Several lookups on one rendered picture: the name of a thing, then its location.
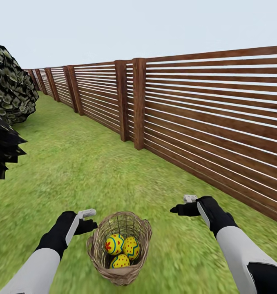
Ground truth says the wicker basket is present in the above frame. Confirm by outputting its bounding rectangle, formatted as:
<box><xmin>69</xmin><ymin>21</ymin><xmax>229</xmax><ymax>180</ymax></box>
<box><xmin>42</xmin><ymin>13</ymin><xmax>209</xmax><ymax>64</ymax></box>
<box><xmin>86</xmin><ymin>211</ymin><xmax>152</xmax><ymax>286</ymax></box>

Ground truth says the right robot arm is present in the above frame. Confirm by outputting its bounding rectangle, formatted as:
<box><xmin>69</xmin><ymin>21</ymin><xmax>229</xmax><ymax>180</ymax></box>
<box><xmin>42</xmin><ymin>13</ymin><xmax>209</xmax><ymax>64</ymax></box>
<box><xmin>170</xmin><ymin>195</ymin><xmax>277</xmax><ymax>294</ymax></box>

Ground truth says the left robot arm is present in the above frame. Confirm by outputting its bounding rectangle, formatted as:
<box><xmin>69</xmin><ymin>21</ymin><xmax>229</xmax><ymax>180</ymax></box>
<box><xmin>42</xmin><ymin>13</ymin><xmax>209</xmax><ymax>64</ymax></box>
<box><xmin>0</xmin><ymin>209</ymin><xmax>98</xmax><ymax>294</ymax></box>

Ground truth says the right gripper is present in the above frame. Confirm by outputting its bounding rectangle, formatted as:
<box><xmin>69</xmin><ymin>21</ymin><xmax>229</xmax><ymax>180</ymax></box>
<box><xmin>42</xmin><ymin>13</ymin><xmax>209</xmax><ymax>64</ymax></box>
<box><xmin>170</xmin><ymin>203</ymin><xmax>196</xmax><ymax>217</ymax></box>

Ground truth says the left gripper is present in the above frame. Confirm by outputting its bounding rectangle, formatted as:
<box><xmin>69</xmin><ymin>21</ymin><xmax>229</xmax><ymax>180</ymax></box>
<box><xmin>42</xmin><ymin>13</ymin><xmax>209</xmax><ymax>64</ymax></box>
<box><xmin>74</xmin><ymin>219</ymin><xmax>98</xmax><ymax>236</ymax></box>

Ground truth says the easter egg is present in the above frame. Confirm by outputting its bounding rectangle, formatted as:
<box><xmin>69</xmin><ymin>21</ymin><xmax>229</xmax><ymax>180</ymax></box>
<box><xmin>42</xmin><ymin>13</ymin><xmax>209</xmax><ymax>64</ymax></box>
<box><xmin>109</xmin><ymin>254</ymin><xmax>130</xmax><ymax>268</ymax></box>
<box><xmin>122</xmin><ymin>236</ymin><xmax>140</xmax><ymax>260</ymax></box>
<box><xmin>104</xmin><ymin>233</ymin><xmax>125</xmax><ymax>256</ymax></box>

